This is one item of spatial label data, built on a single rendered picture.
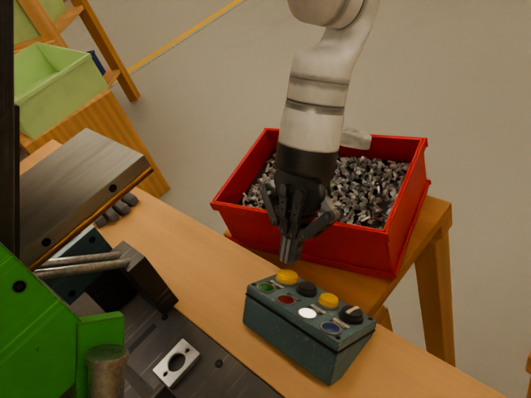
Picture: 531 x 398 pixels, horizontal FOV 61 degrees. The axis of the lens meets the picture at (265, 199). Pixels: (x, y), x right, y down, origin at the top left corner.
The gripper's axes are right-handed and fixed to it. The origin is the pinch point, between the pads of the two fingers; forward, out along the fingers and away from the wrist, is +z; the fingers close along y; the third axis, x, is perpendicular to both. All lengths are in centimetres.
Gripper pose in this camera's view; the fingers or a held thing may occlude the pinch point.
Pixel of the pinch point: (290, 249)
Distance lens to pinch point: 60.4
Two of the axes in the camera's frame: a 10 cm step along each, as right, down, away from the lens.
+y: 7.0, 3.2, -6.4
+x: 7.1, -1.3, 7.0
